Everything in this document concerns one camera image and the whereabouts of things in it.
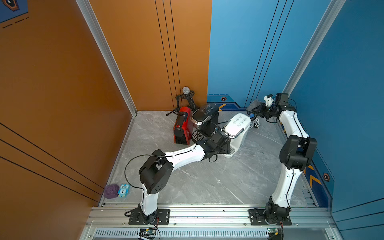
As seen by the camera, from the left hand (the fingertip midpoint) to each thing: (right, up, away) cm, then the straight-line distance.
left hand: (227, 144), depth 87 cm
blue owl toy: (-58, -24, -6) cm, 63 cm away
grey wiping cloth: (+18, +25, +6) cm, 31 cm away
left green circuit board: (-41, -41, -15) cm, 60 cm away
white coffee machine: (+4, +10, -6) cm, 12 cm away
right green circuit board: (+20, -40, -15) cm, 47 cm away
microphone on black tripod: (-25, +32, +13) cm, 43 cm away
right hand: (+19, +22, +9) cm, 30 cm away
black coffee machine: (-13, +14, -2) cm, 20 cm away
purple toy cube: (-63, -23, -10) cm, 67 cm away
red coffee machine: (-26, +9, +1) cm, 28 cm away
